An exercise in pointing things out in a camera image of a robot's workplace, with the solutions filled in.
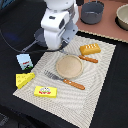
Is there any grey toy stock pot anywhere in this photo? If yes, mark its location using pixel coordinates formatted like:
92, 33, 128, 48
81, 0, 104, 24

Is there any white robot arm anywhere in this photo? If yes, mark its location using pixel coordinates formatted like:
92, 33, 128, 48
41, 0, 79, 50

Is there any yellow toy butter box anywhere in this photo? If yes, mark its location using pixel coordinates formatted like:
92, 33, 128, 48
34, 86, 57, 98

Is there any grey toy saucepan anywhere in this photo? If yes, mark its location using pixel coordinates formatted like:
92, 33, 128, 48
23, 28, 46, 52

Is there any wooden handled toy knife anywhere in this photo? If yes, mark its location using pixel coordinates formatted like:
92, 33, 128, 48
63, 49, 99, 64

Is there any round wooden plate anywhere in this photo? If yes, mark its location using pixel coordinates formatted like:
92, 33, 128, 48
56, 55, 83, 79

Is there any yellow toy cheese wedge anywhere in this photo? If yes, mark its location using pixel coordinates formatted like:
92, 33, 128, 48
16, 73, 35, 89

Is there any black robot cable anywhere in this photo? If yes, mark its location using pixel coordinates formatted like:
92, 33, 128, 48
0, 29, 61, 54

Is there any wooden handled toy fork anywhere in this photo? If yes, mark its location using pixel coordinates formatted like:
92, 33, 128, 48
44, 70, 85, 90

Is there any orange toy bread loaf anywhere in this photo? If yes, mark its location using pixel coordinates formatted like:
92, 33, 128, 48
80, 43, 101, 55

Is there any pink toy stove board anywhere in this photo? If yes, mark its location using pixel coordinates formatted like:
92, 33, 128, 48
77, 0, 128, 43

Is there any beige woven placemat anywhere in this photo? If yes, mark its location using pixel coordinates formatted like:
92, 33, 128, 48
14, 36, 115, 128

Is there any beige toy bowl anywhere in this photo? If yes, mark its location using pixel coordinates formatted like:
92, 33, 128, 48
116, 4, 128, 30

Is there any light blue milk carton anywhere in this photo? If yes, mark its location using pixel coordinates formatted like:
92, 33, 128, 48
16, 54, 33, 70

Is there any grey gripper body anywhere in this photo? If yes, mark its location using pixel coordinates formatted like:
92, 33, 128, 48
62, 21, 78, 47

